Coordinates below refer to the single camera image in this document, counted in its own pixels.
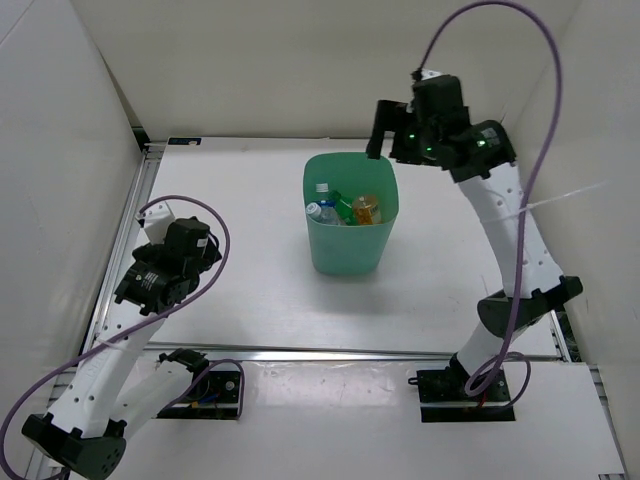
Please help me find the green soda bottle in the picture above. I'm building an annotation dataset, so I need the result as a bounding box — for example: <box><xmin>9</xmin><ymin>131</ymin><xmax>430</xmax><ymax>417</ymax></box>
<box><xmin>329</xmin><ymin>190</ymin><xmax>358</xmax><ymax>226</ymax></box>

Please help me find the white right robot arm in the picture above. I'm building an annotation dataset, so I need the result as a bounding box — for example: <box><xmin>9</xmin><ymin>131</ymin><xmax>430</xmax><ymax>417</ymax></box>
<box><xmin>366</xmin><ymin>70</ymin><xmax>583</xmax><ymax>400</ymax></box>

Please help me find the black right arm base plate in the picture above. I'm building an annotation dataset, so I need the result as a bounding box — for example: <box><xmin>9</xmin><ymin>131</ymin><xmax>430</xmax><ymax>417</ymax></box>
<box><xmin>407</xmin><ymin>367</ymin><xmax>516</xmax><ymax>423</ymax></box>

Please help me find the aluminium table edge rail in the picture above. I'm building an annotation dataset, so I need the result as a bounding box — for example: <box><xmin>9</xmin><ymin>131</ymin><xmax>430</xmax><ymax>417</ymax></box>
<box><xmin>82</xmin><ymin>342</ymin><xmax>566</xmax><ymax>364</ymax></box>

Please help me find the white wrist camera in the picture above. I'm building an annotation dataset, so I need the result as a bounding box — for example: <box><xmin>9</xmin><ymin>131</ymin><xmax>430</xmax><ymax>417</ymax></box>
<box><xmin>411</xmin><ymin>68</ymin><xmax>443</xmax><ymax>83</ymax></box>
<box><xmin>137</xmin><ymin>202</ymin><xmax>175</xmax><ymax>244</ymax></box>

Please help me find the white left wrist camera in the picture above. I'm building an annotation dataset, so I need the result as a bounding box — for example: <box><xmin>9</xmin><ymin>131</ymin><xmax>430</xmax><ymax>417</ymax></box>
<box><xmin>137</xmin><ymin>202</ymin><xmax>175</xmax><ymax>244</ymax></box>

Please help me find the orange juice bottle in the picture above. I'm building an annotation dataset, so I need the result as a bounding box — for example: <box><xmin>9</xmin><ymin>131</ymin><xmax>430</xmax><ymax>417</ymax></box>
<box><xmin>352</xmin><ymin>195</ymin><xmax>382</xmax><ymax>225</ymax></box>

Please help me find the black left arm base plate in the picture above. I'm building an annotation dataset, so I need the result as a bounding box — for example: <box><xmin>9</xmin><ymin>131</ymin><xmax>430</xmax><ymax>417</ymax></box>
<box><xmin>156</xmin><ymin>360</ymin><xmax>246</xmax><ymax>421</ymax></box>

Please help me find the blue label clear bottle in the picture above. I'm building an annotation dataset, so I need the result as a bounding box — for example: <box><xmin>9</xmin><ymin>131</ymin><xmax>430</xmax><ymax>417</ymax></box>
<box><xmin>315</xmin><ymin>183</ymin><xmax>335</xmax><ymax>208</ymax></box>

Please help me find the green plastic bin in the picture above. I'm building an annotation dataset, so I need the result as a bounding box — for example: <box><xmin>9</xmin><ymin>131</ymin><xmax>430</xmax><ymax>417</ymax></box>
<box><xmin>302</xmin><ymin>152</ymin><xmax>399</xmax><ymax>276</ymax></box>

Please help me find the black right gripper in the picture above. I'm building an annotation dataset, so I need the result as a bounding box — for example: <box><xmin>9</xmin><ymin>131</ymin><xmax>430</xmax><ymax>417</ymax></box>
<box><xmin>365</xmin><ymin>101</ymin><xmax>440</xmax><ymax>167</ymax></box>

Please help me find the white orange label clear bottle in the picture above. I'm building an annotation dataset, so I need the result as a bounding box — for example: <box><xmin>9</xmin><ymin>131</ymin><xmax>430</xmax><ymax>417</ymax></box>
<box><xmin>305</xmin><ymin>201</ymin><xmax>344</xmax><ymax>226</ymax></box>

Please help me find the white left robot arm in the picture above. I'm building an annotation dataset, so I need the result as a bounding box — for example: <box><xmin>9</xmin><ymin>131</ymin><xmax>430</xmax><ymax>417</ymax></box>
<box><xmin>22</xmin><ymin>216</ymin><xmax>223</xmax><ymax>479</ymax></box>

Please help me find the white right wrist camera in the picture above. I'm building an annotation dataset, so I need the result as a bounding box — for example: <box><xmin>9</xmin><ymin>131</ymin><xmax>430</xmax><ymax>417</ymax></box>
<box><xmin>411</xmin><ymin>68</ymin><xmax>443</xmax><ymax>83</ymax></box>

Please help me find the blue white label sticker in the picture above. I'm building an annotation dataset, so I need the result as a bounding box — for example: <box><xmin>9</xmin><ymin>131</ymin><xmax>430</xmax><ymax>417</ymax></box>
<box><xmin>167</xmin><ymin>137</ymin><xmax>202</xmax><ymax>146</ymax></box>

